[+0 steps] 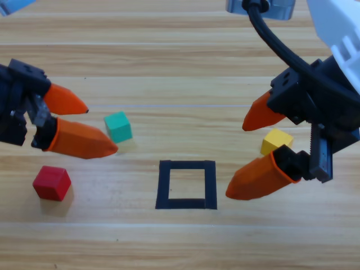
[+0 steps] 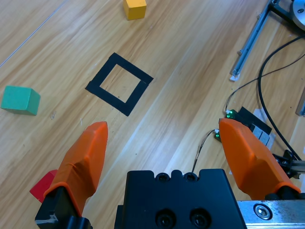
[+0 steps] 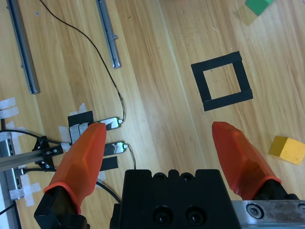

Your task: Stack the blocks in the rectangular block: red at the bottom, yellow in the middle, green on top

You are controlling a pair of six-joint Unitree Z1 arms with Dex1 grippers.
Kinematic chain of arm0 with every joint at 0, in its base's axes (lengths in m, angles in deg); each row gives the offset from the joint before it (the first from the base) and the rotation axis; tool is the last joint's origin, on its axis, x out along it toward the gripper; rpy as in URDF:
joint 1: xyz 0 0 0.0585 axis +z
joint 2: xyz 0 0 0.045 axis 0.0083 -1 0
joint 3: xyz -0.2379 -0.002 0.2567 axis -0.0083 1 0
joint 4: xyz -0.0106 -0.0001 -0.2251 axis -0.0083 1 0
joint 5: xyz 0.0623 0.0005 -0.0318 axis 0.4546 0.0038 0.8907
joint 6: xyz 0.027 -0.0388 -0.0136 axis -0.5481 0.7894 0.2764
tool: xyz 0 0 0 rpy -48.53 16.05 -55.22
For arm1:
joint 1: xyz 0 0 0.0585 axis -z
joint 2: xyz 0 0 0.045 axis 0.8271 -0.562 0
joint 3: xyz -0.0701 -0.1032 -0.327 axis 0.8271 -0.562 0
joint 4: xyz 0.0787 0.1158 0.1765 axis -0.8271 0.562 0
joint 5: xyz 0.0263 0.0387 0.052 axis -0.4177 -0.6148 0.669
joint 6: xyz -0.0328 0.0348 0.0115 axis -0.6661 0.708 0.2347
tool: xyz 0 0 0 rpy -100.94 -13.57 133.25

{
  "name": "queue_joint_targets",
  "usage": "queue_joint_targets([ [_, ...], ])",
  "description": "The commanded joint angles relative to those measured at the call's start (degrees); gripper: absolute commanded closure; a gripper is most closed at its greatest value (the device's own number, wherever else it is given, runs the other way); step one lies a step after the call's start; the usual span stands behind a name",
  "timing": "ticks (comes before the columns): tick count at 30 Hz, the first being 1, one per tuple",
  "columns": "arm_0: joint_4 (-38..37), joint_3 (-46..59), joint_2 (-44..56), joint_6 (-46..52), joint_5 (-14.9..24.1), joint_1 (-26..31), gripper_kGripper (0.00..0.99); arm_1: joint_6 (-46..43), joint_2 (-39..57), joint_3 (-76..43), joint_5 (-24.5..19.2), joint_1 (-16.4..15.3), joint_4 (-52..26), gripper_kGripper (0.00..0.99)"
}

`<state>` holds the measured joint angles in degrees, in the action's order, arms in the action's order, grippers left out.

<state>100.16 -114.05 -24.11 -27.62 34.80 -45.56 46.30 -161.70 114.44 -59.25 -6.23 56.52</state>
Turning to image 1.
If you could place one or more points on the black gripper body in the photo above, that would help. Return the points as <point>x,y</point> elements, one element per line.
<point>332,112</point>
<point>17,84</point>

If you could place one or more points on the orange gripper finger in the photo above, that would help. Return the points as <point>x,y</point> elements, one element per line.
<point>64,102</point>
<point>81,140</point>
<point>260,115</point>
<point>258,182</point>

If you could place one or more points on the yellow cube block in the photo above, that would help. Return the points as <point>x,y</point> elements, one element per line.
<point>274,140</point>

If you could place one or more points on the green cube block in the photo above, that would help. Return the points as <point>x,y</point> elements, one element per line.
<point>118,129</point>

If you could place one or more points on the red cube block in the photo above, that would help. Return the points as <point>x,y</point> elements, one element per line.
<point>50,182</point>

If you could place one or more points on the black tape square outline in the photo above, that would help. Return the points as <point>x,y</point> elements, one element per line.
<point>164,182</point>

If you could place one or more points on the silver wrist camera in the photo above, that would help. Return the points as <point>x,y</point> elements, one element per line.
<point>14,5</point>
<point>281,9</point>

